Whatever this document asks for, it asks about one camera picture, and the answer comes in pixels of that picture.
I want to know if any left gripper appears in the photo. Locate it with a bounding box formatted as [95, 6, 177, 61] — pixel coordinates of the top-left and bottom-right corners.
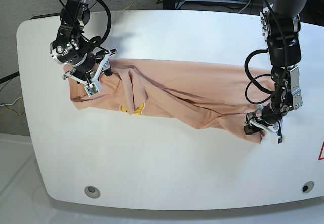
[243, 105, 285, 135]

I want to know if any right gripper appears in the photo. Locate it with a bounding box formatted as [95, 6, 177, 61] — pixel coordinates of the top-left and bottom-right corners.
[62, 48, 117, 85]

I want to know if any peach pink T-shirt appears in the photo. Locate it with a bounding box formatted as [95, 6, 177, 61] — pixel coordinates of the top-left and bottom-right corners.
[69, 59, 266, 143]

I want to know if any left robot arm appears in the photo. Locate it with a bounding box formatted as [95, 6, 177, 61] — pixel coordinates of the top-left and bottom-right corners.
[244, 0, 307, 141]

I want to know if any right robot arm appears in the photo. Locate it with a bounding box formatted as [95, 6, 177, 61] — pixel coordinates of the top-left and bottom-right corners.
[50, 0, 117, 86]

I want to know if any red triangle sticker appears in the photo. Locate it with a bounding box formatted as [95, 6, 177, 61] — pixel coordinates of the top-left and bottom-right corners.
[318, 142, 324, 160]

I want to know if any black bar at left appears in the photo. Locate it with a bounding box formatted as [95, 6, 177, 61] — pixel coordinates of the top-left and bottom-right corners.
[0, 71, 20, 84]

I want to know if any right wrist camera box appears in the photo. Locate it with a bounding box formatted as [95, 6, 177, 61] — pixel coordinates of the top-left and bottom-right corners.
[84, 81, 101, 97]

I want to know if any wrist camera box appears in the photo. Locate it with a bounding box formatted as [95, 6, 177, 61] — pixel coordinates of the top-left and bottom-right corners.
[84, 81, 101, 97]
[271, 134, 285, 145]

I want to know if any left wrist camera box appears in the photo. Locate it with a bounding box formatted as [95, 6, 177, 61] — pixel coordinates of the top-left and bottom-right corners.
[271, 134, 285, 145]

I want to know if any right table cable grommet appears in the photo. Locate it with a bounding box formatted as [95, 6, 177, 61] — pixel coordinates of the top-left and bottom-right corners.
[301, 181, 314, 193]

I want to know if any table cable grommet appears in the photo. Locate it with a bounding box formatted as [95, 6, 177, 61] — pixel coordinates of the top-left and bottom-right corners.
[301, 181, 314, 193]
[84, 186, 101, 199]

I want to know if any yellow floor cable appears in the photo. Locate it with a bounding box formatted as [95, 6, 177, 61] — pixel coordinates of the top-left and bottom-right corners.
[0, 97, 23, 117]

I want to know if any white cable at left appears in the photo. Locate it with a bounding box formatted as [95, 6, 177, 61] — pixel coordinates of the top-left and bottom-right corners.
[0, 96, 23, 108]

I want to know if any left table cable grommet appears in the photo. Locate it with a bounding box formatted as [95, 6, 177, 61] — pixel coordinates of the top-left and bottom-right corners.
[84, 186, 101, 199]

